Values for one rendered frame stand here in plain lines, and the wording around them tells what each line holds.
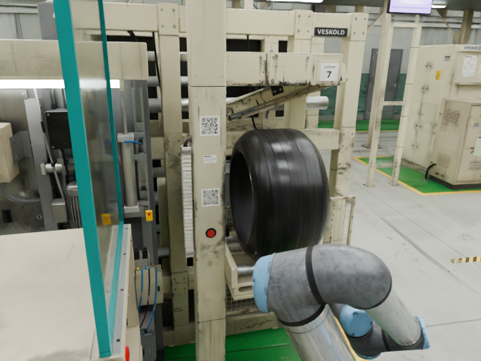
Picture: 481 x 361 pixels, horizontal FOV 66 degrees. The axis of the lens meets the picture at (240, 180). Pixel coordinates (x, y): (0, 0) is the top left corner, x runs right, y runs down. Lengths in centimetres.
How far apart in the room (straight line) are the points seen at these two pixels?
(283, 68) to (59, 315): 134
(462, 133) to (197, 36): 497
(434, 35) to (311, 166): 1209
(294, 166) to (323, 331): 73
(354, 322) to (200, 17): 110
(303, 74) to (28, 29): 990
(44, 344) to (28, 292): 19
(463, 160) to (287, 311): 541
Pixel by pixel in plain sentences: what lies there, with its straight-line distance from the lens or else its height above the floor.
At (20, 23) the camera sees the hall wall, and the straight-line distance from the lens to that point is 1131.
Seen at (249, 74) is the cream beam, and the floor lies 169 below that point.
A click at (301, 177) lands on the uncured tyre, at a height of 133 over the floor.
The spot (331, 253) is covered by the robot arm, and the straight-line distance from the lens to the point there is 74.
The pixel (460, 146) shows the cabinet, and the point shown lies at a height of 64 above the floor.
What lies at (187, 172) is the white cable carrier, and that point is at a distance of 146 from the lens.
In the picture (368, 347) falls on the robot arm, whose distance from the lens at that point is 130.
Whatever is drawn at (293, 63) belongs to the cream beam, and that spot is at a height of 174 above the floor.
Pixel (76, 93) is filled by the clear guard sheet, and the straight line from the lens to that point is 55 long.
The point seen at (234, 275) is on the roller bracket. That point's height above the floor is 92.
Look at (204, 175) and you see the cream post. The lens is 146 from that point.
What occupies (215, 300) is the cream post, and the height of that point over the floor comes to 73.
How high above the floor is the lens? 175
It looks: 18 degrees down
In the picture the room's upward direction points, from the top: 1 degrees clockwise
